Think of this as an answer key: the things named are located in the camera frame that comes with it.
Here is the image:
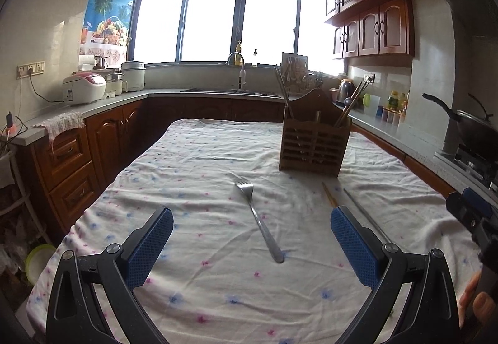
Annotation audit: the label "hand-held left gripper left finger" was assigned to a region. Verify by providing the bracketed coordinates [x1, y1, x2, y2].
[46, 207, 174, 344]

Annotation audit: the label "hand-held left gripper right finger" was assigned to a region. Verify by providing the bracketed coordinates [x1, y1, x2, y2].
[330, 205, 460, 344]

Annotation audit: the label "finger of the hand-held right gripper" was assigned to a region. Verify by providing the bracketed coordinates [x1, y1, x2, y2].
[445, 188, 496, 230]

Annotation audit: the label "metal chopstick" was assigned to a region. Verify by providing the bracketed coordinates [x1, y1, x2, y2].
[342, 188, 393, 245]
[277, 66, 292, 115]

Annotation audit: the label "light wooden chopstick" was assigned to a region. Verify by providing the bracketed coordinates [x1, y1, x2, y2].
[338, 84, 362, 127]
[335, 89, 359, 128]
[321, 182, 338, 208]

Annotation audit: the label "metal fork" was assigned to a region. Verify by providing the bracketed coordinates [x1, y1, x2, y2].
[233, 181, 286, 264]

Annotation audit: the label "wooden utensil holder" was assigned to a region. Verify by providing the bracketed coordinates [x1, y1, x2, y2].
[279, 87, 353, 178]

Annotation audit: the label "metal spoon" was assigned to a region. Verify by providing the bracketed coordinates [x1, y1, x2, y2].
[335, 94, 353, 125]

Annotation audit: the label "person's right hand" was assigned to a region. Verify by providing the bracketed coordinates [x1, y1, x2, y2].
[458, 272, 498, 329]

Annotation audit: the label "gas stove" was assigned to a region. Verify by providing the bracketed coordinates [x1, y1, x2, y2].
[434, 146, 498, 193]

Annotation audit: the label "black wok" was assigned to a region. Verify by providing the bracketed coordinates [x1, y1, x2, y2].
[422, 92, 498, 158]

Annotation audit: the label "grey kitchen countertop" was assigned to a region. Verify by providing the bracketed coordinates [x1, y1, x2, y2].
[0, 87, 498, 193]

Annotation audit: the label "wooden base cabinets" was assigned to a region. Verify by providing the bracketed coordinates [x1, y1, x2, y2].
[23, 93, 456, 236]

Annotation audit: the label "green rimmed container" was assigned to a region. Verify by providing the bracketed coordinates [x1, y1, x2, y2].
[24, 244, 58, 286]

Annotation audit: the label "white floral tablecloth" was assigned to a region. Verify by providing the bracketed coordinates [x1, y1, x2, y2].
[27, 118, 485, 344]

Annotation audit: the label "white cutting board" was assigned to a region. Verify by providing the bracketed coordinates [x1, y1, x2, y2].
[366, 94, 382, 117]

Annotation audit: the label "white storage rack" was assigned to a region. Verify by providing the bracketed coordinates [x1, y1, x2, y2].
[0, 142, 47, 251]

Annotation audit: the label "patterned counter cloth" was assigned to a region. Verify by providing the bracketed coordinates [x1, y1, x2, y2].
[31, 111, 86, 152]

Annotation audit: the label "dark wooden chopstick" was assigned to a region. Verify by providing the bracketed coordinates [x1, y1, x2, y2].
[342, 81, 364, 123]

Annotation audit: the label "steel electric kettle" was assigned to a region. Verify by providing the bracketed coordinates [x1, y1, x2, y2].
[336, 78, 356, 104]

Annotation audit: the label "white pink rice cooker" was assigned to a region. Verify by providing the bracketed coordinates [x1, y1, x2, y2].
[62, 72, 107, 107]

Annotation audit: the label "kitchen sink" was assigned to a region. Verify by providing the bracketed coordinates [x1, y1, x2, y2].
[183, 86, 281, 98]

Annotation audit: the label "white electric cooker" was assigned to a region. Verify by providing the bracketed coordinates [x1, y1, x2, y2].
[120, 60, 146, 93]

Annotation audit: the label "red charger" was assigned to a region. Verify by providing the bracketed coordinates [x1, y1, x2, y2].
[4, 113, 20, 137]

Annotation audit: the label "metal dish rack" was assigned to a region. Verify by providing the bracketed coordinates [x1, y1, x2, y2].
[281, 52, 325, 90]

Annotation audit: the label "metal sink faucet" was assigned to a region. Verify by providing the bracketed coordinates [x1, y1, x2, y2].
[226, 52, 247, 92]

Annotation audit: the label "wooden upper cabinets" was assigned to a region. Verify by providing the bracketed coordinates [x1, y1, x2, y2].
[321, 0, 467, 61]

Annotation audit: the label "kitchen window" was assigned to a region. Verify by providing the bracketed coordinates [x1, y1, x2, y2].
[132, 0, 347, 67]

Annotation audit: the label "black power cable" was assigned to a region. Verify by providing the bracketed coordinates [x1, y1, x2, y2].
[17, 72, 65, 104]

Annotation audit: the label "wide wall outlet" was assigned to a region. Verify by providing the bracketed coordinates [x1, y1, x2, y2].
[16, 61, 45, 80]

